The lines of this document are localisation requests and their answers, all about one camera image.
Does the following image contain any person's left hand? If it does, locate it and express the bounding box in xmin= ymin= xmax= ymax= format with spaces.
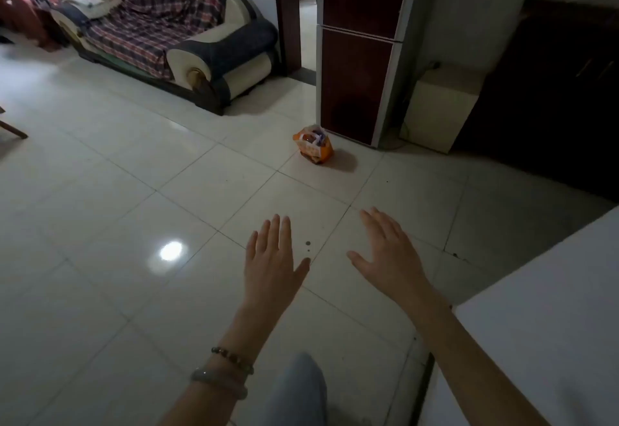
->
xmin=244 ymin=214 xmax=311 ymax=315

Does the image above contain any person's right hand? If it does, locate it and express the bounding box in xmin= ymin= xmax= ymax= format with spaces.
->
xmin=346 ymin=207 xmax=439 ymax=311

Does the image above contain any person's right forearm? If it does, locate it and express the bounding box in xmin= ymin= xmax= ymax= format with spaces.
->
xmin=409 ymin=293 xmax=552 ymax=426

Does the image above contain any person's left forearm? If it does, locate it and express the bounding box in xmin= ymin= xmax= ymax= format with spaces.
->
xmin=160 ymin=302 xmax=287 ymax=426

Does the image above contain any orange plastic bag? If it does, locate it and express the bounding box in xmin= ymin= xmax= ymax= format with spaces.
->
xmin=292 ymin=124 xmax=335 ymax=166

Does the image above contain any person's leg in jeans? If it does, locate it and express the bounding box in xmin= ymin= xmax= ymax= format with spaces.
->
xmin=259 ymin=352 xmax=330 ymax=426

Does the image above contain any cream small cabinet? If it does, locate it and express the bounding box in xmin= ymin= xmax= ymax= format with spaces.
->
xmin=400 ymin=63 xmax=487 ymax=154

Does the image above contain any pale green jade bangle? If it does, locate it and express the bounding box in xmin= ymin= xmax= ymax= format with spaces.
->
xmin=190 ymin=366 xmax=249 ymax=401

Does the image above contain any dark red refrigerator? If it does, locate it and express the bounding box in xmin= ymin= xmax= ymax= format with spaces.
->
xmin=316 ymin=0 xmax=427 ymax=149

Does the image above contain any cream and navy sofa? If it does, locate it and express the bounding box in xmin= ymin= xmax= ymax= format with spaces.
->
xmin=50 ymin=0 xmax=280 ymax=116

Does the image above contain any dark wooden cabinet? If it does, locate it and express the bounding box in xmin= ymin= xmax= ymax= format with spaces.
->
xmin=454 ymin=0 xmax=619 ymax=205

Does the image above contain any plaid sofa blanket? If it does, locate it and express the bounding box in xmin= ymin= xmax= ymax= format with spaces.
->
xmin=84 ymin=0 xmax=228 ymax=81

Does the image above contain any wooden furniture leg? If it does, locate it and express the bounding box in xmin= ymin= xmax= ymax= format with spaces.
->
xmin=0 ymin=106 xmax=29 ymax=140

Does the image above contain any wooden chair with clothes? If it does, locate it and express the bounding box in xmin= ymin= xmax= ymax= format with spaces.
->
xmin=0 ymin=0 xmax=105 ymax=52

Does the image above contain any brown bead bracelet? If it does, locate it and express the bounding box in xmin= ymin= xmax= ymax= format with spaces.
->
xmin=211 ymin=346 xmax=255 ymax=376

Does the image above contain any dark wooden door frame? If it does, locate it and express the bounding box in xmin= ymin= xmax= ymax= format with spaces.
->
xmin=271 ymin=0 xmax=303 ymax=77

